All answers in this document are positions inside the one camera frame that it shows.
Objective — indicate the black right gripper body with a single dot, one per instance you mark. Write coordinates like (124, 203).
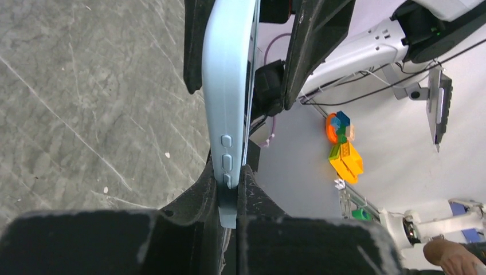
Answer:
(266, 100)

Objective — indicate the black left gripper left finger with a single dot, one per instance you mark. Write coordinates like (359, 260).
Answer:
(184, 237)

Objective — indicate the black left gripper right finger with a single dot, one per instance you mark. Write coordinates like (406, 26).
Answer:
(269, 241)

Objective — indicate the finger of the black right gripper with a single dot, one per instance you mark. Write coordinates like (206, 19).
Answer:
(197, 13)
(319, 27)

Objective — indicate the light blue phone case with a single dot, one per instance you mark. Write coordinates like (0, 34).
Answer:
(228, 60)

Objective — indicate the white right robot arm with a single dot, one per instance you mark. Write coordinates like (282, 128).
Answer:
(418, 31)

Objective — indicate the person's hand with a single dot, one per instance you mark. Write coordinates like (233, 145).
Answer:
(455, 258)

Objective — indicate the colourful toy brick pile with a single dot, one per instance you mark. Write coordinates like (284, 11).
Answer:
(343, 157)

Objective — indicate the grey monitor on stand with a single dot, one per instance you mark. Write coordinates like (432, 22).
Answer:
(437, 93)

